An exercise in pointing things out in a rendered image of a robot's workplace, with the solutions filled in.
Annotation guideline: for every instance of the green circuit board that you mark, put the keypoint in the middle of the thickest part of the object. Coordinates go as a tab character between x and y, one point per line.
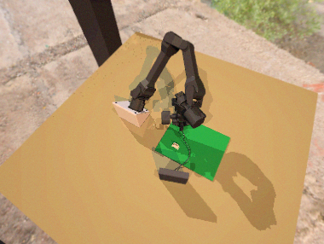
206	146

